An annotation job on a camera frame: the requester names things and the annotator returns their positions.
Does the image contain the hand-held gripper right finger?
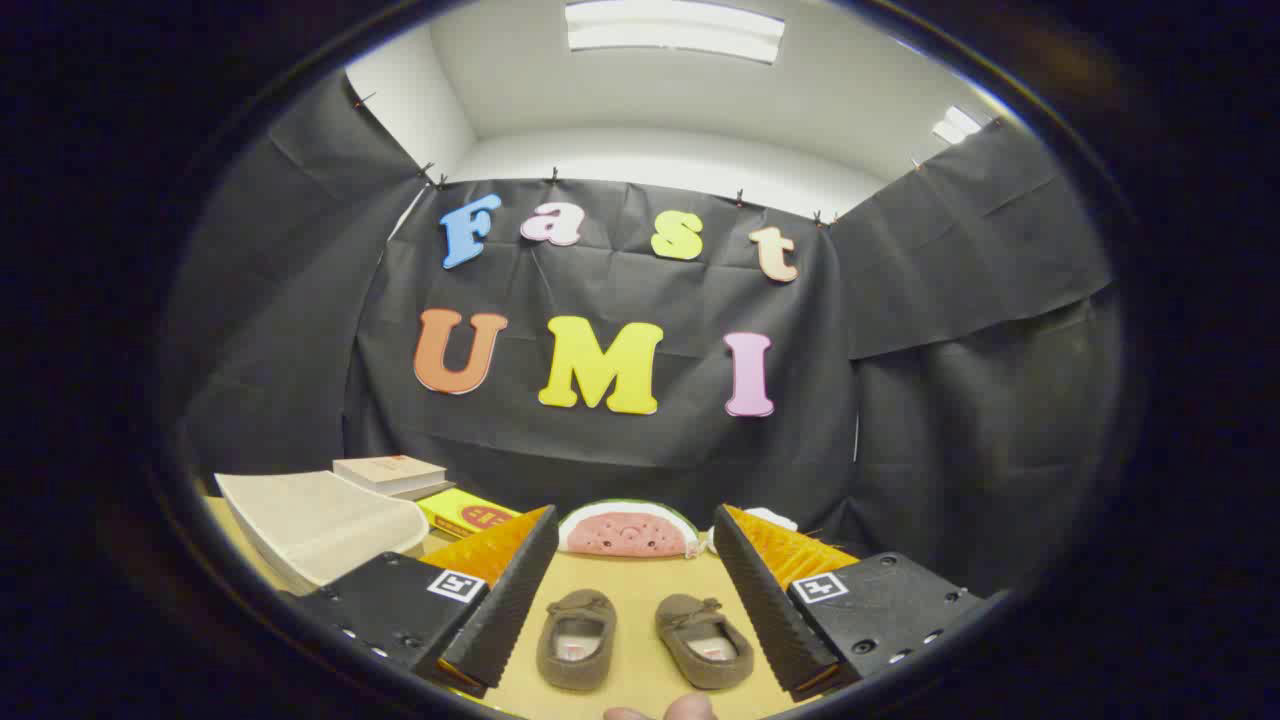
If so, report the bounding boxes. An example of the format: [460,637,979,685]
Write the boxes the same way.
[712,503,1001,703]

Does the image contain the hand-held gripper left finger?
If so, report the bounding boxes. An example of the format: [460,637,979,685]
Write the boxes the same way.
[280,505,561,701]

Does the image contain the brown fuzzy shoe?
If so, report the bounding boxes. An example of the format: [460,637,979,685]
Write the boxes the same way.
[536,589,618,692]
[655,594,756,691]

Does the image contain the cream plastic storage box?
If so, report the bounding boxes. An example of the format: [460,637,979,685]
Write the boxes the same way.
[214,470,431,596]

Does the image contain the white plush toy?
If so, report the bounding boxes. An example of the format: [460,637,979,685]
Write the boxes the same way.
[706,507,799,556]

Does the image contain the yellow book with red label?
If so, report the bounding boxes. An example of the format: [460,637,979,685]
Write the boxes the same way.
[417,488,523,541]

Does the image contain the watermelon slice plush toy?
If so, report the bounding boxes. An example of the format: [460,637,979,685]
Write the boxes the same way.
[557,500,703,559]

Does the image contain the black backdrop cloth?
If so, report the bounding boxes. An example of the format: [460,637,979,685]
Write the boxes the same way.
[160,70,1126,601]

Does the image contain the ceiling light panel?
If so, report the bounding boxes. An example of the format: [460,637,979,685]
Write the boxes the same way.
[565,0,786,64]
[933,105,986,145]

